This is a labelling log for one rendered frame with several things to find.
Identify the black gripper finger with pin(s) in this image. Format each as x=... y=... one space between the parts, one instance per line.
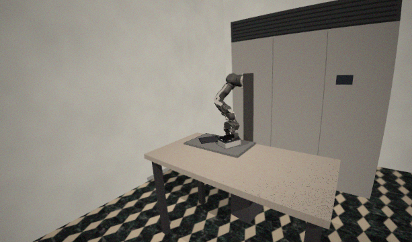
x=236 y=135
x=227 y=131

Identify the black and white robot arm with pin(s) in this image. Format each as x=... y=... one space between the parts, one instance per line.
x=232 y=80

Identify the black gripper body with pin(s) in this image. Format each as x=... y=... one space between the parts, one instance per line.
x=231 y=124

